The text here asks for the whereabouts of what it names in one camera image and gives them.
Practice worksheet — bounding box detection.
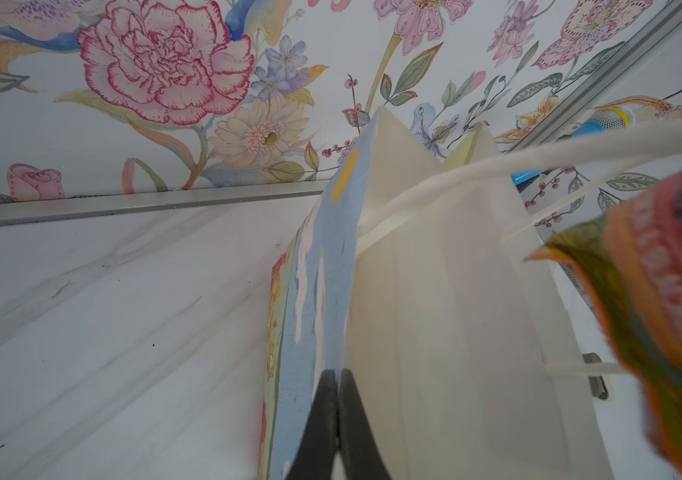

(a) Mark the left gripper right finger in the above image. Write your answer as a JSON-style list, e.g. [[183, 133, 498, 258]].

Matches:
[[338, 369, 391, 480]]

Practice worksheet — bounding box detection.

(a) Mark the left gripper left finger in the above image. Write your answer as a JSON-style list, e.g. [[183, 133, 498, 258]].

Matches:
[[286, 370, 338, 480]]

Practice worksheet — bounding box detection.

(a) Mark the paper bag white green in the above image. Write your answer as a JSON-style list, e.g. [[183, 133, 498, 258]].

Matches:
[[257, 109, 682, 479]]

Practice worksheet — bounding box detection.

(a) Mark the orange Fox's candy bag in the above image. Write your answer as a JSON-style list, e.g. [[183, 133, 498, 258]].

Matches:
[[533, 171, 682, 473]]

